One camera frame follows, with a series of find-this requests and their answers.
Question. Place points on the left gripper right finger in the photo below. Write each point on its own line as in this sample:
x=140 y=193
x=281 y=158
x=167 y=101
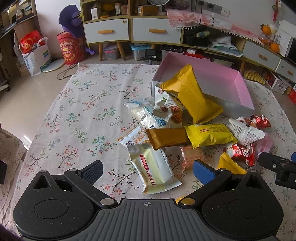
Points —
x=211 y=179

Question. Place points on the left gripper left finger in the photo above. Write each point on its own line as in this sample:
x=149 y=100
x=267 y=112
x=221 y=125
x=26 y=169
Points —
x=82 y=182

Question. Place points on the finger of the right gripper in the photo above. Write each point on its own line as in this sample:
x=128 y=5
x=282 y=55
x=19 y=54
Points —
x=270 y=161

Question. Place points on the pink snack pack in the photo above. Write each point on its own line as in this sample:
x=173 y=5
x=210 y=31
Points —
x=263 y=145

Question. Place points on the red snack pack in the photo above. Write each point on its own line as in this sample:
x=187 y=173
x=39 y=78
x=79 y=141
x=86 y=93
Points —
x=257 y=121
x=241 y=153

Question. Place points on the pink wafer pack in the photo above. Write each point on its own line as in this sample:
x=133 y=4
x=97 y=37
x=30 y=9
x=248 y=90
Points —
x=189 y=156

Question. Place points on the white triangular nut bag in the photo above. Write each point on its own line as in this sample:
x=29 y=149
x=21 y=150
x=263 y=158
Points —
x=245 y=131

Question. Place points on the yellow cake snack pack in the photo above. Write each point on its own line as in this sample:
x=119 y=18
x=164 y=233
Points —
x=208 y=135

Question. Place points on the cream white snack pack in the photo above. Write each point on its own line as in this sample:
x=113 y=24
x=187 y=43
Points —
x=153 y=169

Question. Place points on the gold brown snack bar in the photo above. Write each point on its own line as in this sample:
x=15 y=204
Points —
x=167 y=137

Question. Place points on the large yellow snack bag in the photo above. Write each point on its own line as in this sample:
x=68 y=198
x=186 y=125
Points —
x=185 y=86

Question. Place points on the pecan kernel snack bag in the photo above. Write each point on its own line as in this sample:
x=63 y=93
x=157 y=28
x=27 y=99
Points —
x=168 y=107

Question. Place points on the white blue snack pack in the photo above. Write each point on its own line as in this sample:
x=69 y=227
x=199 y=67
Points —
x=142 y=110

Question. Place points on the orange white cookie pack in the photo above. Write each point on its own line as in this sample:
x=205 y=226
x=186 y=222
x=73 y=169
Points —
x=136 y=136

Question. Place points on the pink cardboard box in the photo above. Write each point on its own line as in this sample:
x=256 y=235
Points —
x=219 y=83

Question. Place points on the yellow egg tray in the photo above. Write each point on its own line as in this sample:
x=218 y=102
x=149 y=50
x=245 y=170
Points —
x=253 y=75

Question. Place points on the orange fruit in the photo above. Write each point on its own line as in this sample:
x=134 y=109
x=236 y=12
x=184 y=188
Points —
x=275 y=47
x=265 y=29

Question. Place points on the white microwave oven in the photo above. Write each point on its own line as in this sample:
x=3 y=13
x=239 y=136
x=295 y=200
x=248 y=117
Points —
x=285 y=38

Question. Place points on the red cylindrical gift box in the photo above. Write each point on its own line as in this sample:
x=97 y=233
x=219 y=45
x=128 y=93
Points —
x=72 y=48

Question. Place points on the white paper shopping bag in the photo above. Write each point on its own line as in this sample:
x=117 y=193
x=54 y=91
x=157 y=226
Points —
x=36 y=55

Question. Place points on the purple plush toy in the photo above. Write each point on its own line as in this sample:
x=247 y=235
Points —
x=70 y=19

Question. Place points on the wooden white drawer cabinet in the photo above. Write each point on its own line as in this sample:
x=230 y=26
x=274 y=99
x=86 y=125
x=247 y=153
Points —
x=155 y=30

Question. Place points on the pink cloth cover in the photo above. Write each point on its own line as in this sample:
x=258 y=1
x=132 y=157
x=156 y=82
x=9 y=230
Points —
x=180 y=19

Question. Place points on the white desk fan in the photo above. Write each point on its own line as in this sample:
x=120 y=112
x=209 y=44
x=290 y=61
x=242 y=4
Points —
x=161 y=5

